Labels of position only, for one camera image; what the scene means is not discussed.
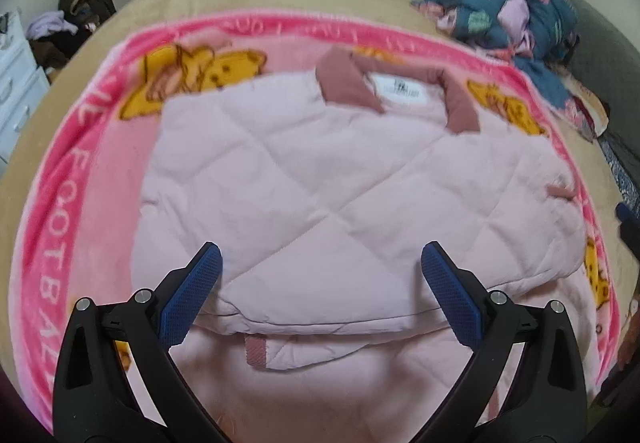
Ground person's right hand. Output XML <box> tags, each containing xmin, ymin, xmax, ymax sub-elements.
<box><xmin>619</xmin><ymin>283</ymin><xmax>640</xmax><ymax>364</ymax></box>

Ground blue and white patterned pillow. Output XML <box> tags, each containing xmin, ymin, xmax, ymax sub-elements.
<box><xmin>597</xmin><ymin>133</ymin><xmax>640</xmax><ymax>214</ymax></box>

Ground colourful printed cloth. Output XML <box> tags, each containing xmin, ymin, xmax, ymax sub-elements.
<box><xmin>560</xmin><ymin>73</ymin><xmax>612</xmax><ymax>141</ymax></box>

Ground grey quilted headboard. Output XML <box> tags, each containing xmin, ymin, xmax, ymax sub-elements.
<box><xmin>545</xmin><ymin>0</ymin><xmax>640</xmax><ymax>124</ymax></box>

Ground pink printed blanket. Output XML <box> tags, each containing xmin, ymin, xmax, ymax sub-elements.
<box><xmin>10</xmin><ymin>13</ymin><xmax>623</xmax><ymax>424</ymax></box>

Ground white drawer cabinet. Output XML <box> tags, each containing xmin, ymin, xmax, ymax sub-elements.
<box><xmin>0</xmin><ymin>10</ymin><xmax>51</xmax><ymax>164</ymax></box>

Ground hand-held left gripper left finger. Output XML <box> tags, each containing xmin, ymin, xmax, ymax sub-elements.
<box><xmin>52</xmin><ymin>241</ymin><xmax>223</xmax><ymax>443</ymax></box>

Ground purple clothes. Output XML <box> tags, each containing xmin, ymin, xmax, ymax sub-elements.
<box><xmin>26</xmin><ymin>10</ymin><xmax>78</xmax><ymax>39</ymax></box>

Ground teal floral duvet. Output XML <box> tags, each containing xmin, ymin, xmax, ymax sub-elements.
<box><xmin>410</xmin><ymin>0</ymin><xmax>601</xmax><ymax>144</ymax></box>

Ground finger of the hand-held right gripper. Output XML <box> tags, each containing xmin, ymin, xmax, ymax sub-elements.
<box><xmin>616</xmin><ymin>202</ymin><xmax>640</xmax><ymax>251</ymax></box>

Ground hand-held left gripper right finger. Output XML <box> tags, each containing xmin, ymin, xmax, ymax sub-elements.
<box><xmin>421</xmin><ymin>241</ymin><xmax>588</xmax><ymax>443</ymax></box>

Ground dark brown bag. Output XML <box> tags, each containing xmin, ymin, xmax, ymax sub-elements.
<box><xmin>57</xmin><ymin>0</ymin><xmax>117</xmax><ymax>24</ymax></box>

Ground pink quilted jacket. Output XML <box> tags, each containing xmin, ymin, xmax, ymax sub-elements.
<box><xmin>135</xmin><ymin>46</ymin><xmax>591</xmax><ymax>443</ymax></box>

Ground dark clothes pile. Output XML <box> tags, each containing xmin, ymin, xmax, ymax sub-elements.
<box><xmin>30</xmin><ymin>23</ymin><xmax>101</xmax><ymax>71</ymax></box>

